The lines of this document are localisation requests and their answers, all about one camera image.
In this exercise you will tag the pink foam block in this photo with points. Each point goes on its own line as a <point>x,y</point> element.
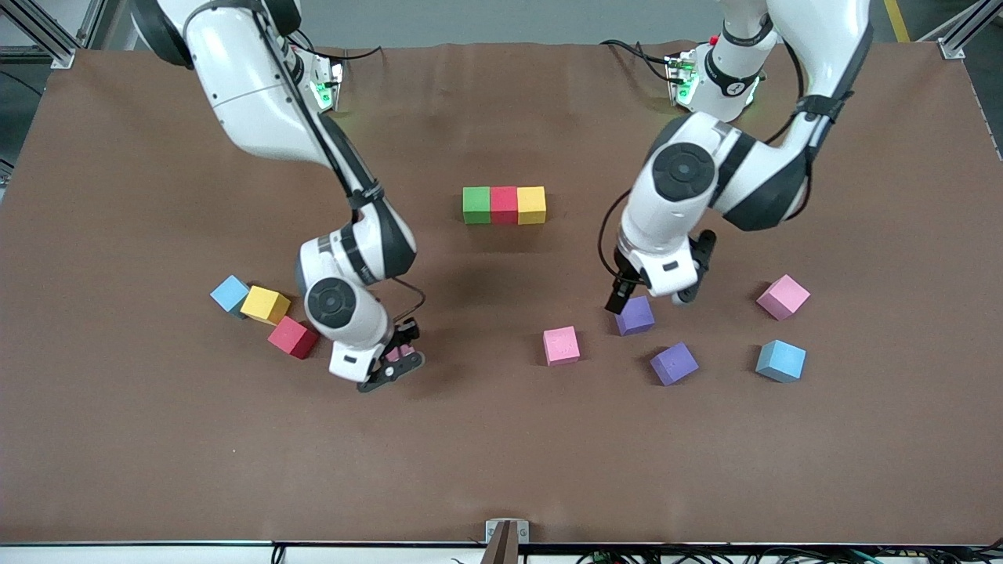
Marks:
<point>783,297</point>
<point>562,345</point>
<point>398,354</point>

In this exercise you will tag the red foam block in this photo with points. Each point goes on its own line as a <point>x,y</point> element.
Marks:
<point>504,205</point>
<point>292,337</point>

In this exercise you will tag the yellow foam block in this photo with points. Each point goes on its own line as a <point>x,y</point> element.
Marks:
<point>265,304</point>
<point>531,205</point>

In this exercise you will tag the green foam block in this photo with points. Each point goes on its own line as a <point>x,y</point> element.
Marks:
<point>476,205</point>

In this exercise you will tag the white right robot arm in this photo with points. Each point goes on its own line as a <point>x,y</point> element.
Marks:
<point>258,94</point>

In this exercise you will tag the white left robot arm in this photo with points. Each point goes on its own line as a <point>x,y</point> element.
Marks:
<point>683,171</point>

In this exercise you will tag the purple foam block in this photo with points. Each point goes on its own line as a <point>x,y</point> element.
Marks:
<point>639,317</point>
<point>674,363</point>

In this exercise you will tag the brown table mat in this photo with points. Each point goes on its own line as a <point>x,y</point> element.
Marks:
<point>501,439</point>

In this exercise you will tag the blue foam block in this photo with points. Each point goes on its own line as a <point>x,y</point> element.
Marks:
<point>780,360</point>
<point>229,293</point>

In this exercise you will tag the green lit base connector box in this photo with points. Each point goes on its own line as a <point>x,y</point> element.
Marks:
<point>329,86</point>
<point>680,78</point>

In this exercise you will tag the metal table edge bracket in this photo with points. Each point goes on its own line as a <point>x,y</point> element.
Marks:
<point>507,533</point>

